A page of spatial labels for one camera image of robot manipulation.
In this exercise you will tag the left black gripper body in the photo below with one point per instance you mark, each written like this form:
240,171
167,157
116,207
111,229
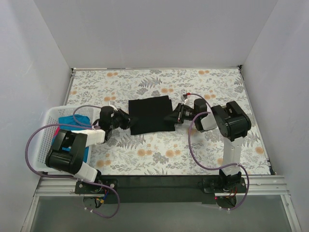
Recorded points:
121,118

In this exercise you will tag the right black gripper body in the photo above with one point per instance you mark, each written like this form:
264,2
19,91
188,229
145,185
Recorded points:
179,113

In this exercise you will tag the black t shirt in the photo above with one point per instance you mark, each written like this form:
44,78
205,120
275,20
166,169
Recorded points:
150,114

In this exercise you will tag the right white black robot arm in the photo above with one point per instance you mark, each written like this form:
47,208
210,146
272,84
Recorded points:
233,124

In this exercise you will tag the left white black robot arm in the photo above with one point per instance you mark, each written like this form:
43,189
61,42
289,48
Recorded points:
67,151

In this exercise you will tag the blue t shirt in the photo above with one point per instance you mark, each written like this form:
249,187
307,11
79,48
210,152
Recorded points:
68,122

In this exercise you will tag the floral tablecloth mat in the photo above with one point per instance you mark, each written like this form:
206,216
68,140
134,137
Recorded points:
183,151

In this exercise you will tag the pink t shirt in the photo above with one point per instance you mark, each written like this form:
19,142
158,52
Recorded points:
56,132

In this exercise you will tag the white plastic laundry basket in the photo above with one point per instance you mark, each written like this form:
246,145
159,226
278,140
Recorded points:
45,137

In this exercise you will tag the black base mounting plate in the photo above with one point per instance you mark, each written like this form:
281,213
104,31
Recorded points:
160,188

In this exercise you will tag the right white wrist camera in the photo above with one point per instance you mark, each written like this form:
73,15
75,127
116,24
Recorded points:
184,98

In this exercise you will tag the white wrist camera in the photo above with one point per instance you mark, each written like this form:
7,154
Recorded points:
112,104
184,98

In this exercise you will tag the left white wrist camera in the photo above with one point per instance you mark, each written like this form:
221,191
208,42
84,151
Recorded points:
112,104

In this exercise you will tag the aluminium frame rail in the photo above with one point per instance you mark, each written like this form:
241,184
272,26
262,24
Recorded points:
259,185

